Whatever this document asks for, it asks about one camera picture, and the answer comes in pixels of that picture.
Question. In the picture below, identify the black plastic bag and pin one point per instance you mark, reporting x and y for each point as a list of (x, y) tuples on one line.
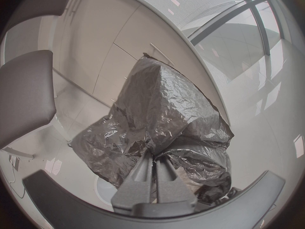
[(166, 104)]

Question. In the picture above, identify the beige cabinet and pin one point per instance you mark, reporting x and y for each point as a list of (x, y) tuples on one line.
[(95, 44)]

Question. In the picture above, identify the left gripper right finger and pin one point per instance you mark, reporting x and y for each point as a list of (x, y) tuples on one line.
[(170, 189)]

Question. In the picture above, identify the grey padded chair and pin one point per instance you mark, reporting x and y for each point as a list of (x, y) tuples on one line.
[(26, 94)]

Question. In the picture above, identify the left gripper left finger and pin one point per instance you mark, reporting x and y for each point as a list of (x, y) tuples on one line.
[(139, 185)]

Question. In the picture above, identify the window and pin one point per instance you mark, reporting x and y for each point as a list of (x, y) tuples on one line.
[(262, 32)]

